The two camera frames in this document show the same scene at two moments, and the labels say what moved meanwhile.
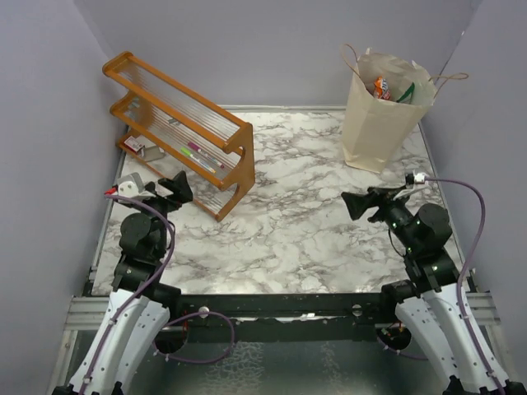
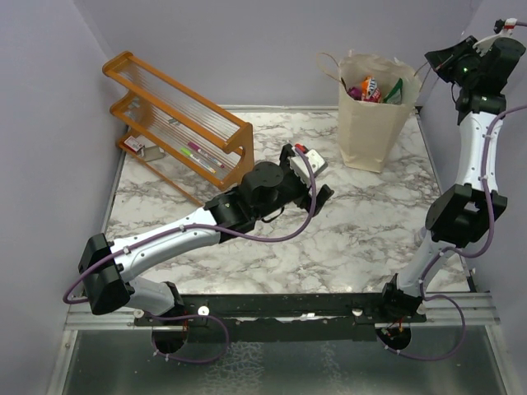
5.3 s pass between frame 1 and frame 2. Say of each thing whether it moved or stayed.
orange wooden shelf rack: stayed
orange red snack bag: moved
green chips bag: moved
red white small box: stayed
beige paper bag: moved
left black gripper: moved
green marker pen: stayed
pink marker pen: stayed
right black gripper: moved
